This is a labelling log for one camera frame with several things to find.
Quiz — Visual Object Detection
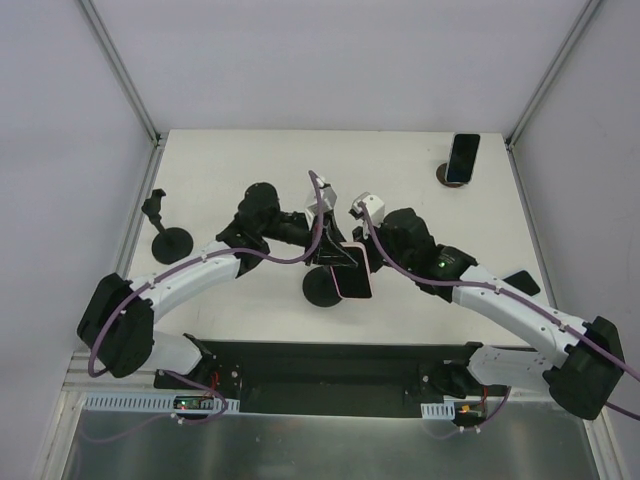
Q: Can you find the phone with pink case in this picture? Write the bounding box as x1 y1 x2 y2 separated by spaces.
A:
330 242 373 299

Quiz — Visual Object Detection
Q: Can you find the black clamp phone stand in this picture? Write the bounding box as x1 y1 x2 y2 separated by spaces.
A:
302 267 343 308

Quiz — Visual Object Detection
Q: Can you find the brown base phone stand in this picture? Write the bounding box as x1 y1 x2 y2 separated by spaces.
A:
434 162 469 189

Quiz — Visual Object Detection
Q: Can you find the phone with clear case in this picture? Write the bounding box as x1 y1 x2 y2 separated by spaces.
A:
445 133 481 184

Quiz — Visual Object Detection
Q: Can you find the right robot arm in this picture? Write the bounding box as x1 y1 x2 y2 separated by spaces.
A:
352 196 636 420

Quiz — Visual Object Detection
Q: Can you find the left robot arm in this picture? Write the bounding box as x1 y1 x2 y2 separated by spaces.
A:
77 176 355 389

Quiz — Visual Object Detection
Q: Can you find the phone with blue case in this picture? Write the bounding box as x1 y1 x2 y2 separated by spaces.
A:
503 270 541 297

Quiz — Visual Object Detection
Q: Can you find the right circuit board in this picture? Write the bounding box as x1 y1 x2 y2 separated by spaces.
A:
420 399 487 421

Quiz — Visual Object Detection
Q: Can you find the circuit board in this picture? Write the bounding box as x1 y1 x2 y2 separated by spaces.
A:
173 395 240 415
420 399 487 421

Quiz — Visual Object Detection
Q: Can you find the left circuit board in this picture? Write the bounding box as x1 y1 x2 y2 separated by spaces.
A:
173 395 240 415

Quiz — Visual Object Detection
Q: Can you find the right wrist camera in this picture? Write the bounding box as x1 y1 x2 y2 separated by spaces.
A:
349 192 386 226

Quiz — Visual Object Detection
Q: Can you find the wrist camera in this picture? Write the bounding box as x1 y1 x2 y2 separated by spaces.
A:
349 192 386 226
303 171 337 227

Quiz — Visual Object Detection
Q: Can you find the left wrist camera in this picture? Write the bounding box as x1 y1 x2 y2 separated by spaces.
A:
303 171 337 227

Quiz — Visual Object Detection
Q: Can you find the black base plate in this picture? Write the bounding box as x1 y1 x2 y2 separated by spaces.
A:
149 338 506 416

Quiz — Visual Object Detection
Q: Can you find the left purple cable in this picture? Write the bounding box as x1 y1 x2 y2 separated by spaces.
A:
87 169 326 379

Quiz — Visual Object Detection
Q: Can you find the purple cable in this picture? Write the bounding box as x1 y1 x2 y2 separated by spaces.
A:
359 202 640 421
87 169 326 379

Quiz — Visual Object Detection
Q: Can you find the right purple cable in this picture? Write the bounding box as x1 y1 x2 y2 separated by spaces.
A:
359 202 640 421

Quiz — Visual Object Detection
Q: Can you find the left aluminium frame post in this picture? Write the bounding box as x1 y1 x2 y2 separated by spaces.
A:
75 0 162 147

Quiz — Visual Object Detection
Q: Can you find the aluminium frame post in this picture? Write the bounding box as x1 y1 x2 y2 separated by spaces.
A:
75 0 162 147
505 0 606 151

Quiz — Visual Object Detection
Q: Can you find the right aluminium frame post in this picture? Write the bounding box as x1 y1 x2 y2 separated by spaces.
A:
505 0 606 151

